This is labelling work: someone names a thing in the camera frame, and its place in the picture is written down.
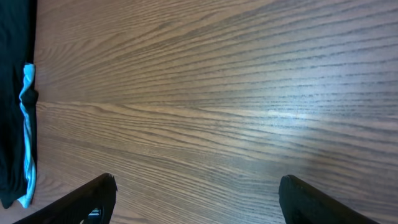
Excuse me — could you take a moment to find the light blue t-shirt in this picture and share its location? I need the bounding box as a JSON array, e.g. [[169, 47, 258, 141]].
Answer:
[[17, 63, 37, 208]]

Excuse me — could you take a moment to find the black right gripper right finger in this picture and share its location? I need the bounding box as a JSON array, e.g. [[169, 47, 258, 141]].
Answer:
[[279, 175, 378, 224]]

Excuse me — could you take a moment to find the black t-shirt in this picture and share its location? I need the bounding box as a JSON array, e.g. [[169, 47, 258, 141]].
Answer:
[[1, 0, 39, 209]]

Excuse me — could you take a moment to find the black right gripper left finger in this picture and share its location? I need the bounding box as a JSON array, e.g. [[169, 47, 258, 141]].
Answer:
[[15, 173, 118, 224]]

